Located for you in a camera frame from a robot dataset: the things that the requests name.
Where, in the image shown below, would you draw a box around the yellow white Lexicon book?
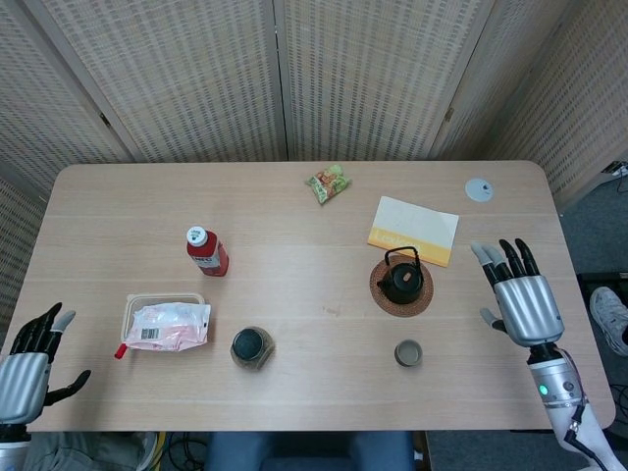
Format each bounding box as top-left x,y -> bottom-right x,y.
367,195 -> 460,269

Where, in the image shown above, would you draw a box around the white round cable grommet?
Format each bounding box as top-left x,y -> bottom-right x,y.
464,178 -> 494,201

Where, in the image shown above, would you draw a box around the yellow cable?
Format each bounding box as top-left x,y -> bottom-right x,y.
146,431 -> 169,471

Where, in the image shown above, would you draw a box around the green snack packet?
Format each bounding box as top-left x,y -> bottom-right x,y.
304,164 -> 352,206

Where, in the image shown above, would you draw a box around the woven folding screen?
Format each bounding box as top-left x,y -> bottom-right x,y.
0,0 -> 628,335

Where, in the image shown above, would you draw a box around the beige plastic tray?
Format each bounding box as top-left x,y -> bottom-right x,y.
121,291 -> 207,344

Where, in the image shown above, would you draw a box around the pink white snack bag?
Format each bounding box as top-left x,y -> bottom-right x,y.
123,302 -> 212,353

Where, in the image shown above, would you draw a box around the round woven rattan coaster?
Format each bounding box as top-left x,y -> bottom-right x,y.
369,254 -> 436,318

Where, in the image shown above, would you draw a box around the dark ceramic cup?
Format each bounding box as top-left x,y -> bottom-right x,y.
393,339 -> 424,369

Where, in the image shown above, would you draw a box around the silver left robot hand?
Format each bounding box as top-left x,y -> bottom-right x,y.
0,301 -> 92,426

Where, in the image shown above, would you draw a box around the glass jar black lid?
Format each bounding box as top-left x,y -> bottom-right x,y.
230,326 -> 276,373

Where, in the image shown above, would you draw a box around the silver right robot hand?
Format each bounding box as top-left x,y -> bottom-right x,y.
470,237 -> 565,349

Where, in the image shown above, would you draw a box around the blue chair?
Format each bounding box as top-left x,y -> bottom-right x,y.
203,431 -> 416,471

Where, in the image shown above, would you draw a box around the grey sneaker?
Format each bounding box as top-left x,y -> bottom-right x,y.
588,287 -> 628,357

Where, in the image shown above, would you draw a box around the black teapot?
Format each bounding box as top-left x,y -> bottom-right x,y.
376,245 -> 425,306

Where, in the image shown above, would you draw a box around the khaki trousers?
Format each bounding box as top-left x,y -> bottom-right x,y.
22,431 -> 158,471

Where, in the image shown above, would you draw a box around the red NFC juice bottle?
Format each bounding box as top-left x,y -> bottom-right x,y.
185,226 -> 231,279

